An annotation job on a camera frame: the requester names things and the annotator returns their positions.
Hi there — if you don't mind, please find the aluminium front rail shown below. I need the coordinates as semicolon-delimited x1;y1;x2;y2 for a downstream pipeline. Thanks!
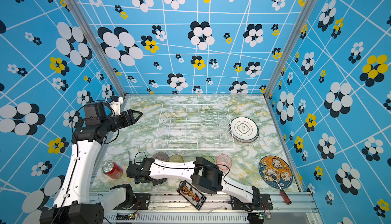
101;192;323;224

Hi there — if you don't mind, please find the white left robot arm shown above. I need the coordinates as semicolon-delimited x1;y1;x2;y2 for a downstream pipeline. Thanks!
39;100;143;224

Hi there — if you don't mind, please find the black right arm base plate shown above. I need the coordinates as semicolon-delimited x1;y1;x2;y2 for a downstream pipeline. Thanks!
228;193;273;211

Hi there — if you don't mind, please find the white wire dish rack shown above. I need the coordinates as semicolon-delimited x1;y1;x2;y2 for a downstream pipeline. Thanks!
153;103;235;152

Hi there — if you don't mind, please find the striped ceramic bowl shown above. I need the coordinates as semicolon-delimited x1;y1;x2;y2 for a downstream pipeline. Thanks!
152;152;169;162

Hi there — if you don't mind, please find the yellow glass cup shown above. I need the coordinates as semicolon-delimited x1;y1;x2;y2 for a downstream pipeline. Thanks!
169;154;184;163

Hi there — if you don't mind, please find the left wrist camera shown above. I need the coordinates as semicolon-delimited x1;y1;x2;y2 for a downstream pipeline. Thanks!
110;96;124;115

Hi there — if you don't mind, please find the red handled ratchet wrench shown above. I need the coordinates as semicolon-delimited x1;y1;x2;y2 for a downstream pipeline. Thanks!
271;173;292;205

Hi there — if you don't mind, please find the black connector box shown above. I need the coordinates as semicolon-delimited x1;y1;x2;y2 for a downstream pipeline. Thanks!
177;180;207;211

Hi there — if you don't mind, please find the aluminium corner post right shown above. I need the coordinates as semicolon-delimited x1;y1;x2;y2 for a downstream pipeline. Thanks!
264;0;318;99

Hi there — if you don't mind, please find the aluminium corner post left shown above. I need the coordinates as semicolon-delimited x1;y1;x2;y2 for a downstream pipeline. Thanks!
65;0;126;98

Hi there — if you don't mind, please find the red soda can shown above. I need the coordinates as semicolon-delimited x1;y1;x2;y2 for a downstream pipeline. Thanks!
102;161;123;180

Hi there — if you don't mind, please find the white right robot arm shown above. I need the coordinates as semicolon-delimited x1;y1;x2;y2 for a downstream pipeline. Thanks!
126;157;265;211

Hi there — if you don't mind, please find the aluminium corner post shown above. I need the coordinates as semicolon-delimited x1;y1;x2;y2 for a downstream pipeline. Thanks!
65;0;126;98
264;0;318;99

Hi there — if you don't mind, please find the green glass cup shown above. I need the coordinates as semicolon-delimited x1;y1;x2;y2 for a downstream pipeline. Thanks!
203;155;215;164

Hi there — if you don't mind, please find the pink glass cup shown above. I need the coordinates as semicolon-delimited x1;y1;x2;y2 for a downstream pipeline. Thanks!
216;154;233;172

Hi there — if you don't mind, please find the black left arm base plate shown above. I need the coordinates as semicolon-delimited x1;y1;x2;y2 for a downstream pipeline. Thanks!
119;193;151;210

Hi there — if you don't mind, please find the round cartoon coaster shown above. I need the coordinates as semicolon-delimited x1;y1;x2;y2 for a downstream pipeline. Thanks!
258;155;293;189

